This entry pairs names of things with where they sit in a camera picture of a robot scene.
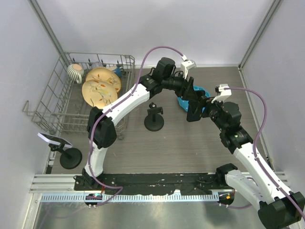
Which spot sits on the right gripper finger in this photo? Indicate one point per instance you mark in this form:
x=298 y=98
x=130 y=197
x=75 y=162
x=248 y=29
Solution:
x=194 y=117
x=204 y=99

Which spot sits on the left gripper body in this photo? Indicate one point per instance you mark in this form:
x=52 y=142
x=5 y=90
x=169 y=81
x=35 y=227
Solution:
x=184 y=91

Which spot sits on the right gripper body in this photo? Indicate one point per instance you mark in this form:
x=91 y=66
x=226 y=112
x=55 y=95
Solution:
x=209 y=108

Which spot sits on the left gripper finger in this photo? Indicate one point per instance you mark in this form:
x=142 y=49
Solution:
x=193 y=103
x=198 y=92

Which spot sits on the blue polka dot plate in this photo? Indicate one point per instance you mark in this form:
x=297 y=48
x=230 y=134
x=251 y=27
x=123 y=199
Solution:
x=185 y=104

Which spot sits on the black phone stand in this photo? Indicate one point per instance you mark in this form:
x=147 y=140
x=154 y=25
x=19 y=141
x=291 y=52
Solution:
x=70 y=157
x=154 y=121

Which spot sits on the phone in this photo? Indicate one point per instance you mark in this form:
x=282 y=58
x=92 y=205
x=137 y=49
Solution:
x=51 y=139

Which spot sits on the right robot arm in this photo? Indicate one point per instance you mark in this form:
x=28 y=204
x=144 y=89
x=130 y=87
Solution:
x=276 y=204

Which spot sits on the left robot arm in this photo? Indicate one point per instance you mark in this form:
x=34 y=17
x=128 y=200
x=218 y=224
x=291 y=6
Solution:
x=102 y=122

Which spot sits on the blue ceramic cup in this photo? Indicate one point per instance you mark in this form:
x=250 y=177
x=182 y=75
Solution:
x=117 y=70

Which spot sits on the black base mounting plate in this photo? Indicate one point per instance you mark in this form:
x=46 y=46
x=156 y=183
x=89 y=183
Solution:
x=157 y=184

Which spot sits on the rear yellow bird plate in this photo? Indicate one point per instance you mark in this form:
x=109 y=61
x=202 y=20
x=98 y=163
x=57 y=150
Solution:
x=104 y=74

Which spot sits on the clear glass in rack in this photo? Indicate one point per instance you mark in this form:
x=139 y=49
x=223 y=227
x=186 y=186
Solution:
x=97 y=65

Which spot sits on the striped white mug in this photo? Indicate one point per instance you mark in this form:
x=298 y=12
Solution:
x=75 y=73

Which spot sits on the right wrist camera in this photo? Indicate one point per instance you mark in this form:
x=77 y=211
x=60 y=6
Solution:
x=223 y=92

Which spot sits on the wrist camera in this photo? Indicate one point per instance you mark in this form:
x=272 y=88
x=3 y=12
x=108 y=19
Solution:
x=186 y=65
x=223 y=92

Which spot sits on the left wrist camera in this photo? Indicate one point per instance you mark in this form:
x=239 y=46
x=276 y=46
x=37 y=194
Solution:
x=186 y=65

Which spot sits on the white cable duct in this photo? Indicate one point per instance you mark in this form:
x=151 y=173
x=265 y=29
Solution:
x=89 y=197

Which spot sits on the grey wire dish rack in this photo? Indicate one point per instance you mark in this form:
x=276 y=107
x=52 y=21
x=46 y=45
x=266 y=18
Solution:
x=61 y=107

